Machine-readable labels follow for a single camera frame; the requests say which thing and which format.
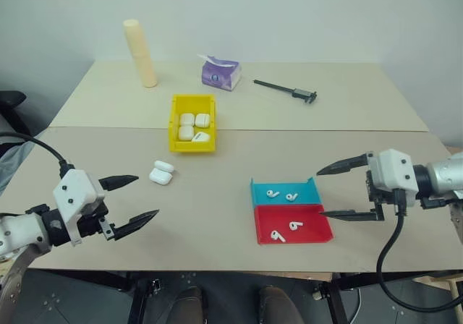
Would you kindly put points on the black vernier caliper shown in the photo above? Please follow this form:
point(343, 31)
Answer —
point(300, 93)

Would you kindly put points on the yellow plastic bin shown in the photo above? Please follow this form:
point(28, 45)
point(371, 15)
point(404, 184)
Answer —
point(175, 136)

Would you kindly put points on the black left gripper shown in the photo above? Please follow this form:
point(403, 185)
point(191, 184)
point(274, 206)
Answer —
point(92, 222)

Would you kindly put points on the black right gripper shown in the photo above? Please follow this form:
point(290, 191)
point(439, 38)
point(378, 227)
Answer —
point(380, 195)

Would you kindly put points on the blue plastic tray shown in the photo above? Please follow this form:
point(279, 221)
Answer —
point(307, 190)

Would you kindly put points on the dark brown rounded shape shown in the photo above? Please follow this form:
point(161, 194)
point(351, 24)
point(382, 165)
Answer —
point(188, 306)
point(280, 306)

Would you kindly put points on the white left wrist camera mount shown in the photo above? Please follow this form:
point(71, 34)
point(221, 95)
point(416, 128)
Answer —
point(74, 190)

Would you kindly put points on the red plastic tray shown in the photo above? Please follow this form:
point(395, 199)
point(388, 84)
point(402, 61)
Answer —
point(311, 226)

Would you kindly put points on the grey cloth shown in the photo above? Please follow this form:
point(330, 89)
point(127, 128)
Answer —
point(12, 165)

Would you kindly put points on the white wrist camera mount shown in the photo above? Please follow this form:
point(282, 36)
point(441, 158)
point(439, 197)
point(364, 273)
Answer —
point(392, 172)
point(74, 190)

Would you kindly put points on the cream cylindrical cup stack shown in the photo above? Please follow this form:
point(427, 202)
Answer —
point(141, 54)

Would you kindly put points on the purple tissue pack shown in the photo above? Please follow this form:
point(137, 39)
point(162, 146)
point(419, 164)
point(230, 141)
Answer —
point(218, 76)

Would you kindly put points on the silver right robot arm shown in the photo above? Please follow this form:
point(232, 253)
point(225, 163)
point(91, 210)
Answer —
point(443, 175)

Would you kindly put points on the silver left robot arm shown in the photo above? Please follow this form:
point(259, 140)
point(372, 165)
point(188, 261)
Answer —
point(21, 230)

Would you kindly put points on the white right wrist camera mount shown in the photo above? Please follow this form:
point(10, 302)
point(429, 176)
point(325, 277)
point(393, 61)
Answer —
point(392, 172)

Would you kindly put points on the black office chair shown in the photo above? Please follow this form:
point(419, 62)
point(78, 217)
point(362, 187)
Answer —
point(12, 101)

